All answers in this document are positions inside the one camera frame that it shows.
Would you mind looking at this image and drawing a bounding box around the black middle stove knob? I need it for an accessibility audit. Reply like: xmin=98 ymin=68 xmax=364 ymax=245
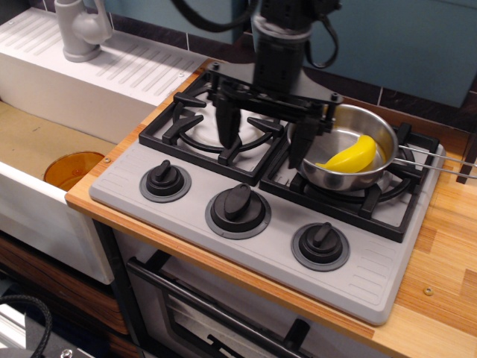
xmin=205 ymin=183 xmax=271 ymax=240

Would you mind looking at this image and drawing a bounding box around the grey toy stove top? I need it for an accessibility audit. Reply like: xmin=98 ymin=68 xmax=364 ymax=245
xmin=88 ymin=69 xmax=447 ymax=327

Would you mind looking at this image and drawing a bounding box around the toy oven door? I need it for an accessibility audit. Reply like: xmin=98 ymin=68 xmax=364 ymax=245
xmin=126 ymin=249 xmax=318 ymax=358

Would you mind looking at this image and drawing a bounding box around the black left stove knob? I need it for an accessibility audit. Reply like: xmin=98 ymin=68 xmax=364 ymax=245
xmin=139 ymin=160 xmax=192 ymax=203

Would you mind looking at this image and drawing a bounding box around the yellow plastic banana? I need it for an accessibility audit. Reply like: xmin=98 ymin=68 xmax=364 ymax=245
xmin=315 ymin=135 xmax=376 ymax=173

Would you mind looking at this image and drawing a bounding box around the white toy sink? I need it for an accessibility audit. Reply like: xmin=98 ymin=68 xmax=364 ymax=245
xmin=1 ymin=7 xmax=204 ymax=284

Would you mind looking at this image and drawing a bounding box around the black stove knob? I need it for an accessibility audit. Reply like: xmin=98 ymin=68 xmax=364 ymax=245
xmin=205 ymin=183 xmax=271 ymax=240
xmin=139 ymin=160 xmax=192 ymax=203
xmin=291 ymin=222 xmax=350 ymax=272

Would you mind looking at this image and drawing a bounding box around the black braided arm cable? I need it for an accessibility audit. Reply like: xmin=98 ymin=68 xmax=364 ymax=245
xmin=170 ymin=0 xmax=259 ymax=33

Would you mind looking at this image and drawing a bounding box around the black right stove knob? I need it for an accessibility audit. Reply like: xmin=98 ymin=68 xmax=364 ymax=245
xmin=291 ymin=222 xmax=350 ymax=272

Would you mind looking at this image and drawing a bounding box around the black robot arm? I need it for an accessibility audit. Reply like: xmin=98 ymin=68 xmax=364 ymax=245
xmin=208 ymin=1 xmax=343 ymax=168

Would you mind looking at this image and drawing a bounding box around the orange plastic bowl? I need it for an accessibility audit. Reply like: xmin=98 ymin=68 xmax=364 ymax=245
xmin=43 ymin=151 xmax=104 ymax=192

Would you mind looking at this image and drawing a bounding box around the black left burner grate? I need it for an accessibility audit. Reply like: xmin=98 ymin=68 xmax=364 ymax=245
xmin=139 ymin=73 xmax=285 ymax=186

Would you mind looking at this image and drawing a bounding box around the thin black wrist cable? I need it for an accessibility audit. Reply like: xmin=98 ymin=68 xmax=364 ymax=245
xmin=305 ymin=13 xmax=341 ymax=69

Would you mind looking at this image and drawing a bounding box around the wooden drawer front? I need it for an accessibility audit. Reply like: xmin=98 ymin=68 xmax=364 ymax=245
xmin=1 ymin=232 xmax=129 ymax=336

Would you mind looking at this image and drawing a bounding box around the black burner grate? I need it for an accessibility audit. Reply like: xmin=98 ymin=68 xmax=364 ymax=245
xmin=139 ymin=73 xmax=285 ymax=186
xmin=260 ymin=104 xmax=442 ymax=242

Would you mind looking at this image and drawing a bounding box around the black braided cable lower left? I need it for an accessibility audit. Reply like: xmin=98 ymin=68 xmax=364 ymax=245
xmin=0 ymin=294 xmax=53 ymax=358

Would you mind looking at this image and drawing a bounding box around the grey toy faucet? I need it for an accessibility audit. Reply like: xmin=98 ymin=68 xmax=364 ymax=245
xmin=54 ymin=0 xmax=113 ymax=63

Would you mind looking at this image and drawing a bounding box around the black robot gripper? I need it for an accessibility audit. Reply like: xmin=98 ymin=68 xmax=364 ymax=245
xmin=208 ymin=31 xmax=342 ymax=169

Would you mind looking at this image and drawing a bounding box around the brass countertop screw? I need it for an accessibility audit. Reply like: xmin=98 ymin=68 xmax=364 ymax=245
xmin=423 ymin=287 xmax=434 ymax=296

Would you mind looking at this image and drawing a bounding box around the stainless steel saucepan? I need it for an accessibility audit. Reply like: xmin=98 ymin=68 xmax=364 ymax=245
xmin=286 ymin=103 xmax=477 ymax=193

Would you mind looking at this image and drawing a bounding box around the black right burner grate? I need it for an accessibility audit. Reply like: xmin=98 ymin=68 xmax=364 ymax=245
xmin=260 ymin=104 xmax=442 ymax=242

